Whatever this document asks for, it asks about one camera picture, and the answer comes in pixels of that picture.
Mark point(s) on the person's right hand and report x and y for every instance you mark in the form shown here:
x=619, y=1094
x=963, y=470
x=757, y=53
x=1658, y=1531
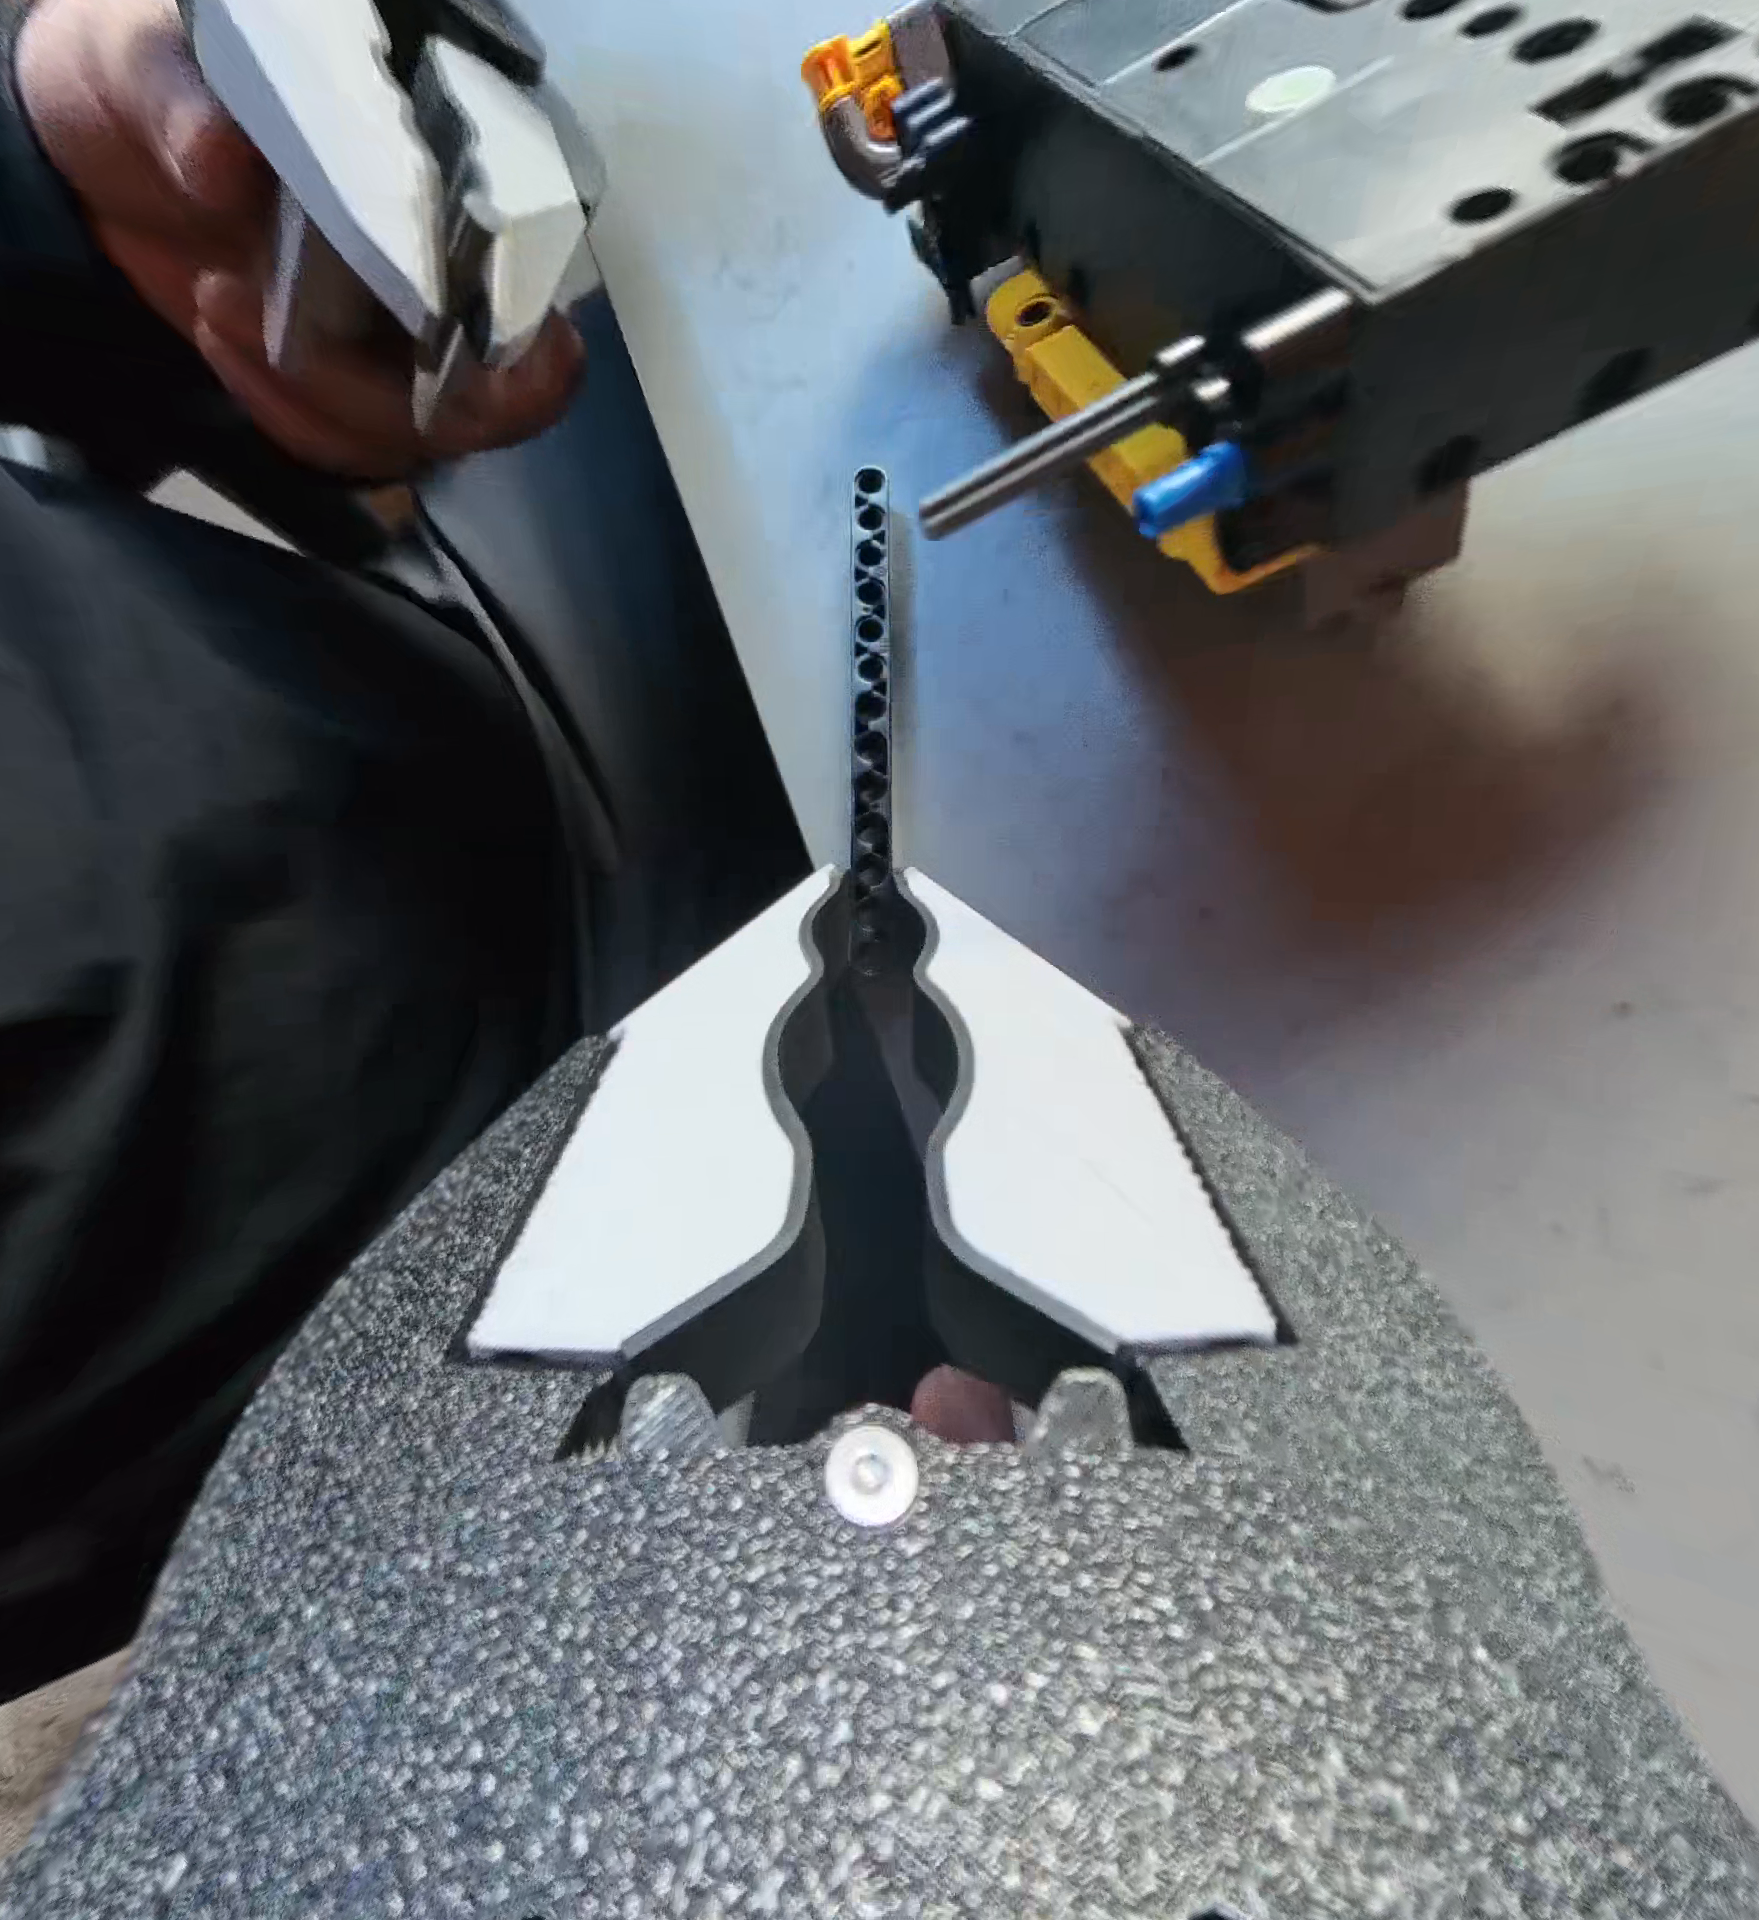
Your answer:
x=961, y=1403

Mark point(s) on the person's dark jeans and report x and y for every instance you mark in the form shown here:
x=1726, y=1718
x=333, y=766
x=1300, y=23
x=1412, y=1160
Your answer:
x=623, y=674

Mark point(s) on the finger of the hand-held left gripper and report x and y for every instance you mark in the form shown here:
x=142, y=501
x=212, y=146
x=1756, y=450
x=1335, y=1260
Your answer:
x=323, y=136
x=517, y=210

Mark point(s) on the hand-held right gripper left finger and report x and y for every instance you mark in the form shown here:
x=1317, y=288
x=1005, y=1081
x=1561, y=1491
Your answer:
x=641, y=1201

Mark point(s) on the yellow toy vehicle model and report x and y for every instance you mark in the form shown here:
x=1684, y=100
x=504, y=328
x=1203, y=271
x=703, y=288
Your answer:
x=1344, y=224

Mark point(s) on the black long holed beam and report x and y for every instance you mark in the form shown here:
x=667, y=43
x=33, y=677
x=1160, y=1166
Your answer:
x=870, y=674

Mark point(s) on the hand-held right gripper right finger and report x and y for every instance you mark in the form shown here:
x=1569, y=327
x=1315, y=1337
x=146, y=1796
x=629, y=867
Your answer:
x=1090, y=1183

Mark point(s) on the grey desk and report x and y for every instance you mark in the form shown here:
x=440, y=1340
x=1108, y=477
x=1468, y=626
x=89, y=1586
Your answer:
x=1270, y=974

